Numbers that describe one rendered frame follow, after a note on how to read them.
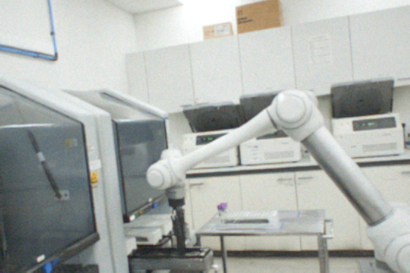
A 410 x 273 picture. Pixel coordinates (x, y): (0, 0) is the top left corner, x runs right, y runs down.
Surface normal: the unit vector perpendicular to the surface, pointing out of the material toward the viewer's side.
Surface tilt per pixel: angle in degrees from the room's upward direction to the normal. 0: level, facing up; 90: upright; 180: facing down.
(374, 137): 90
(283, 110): 85
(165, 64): 90
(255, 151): 90
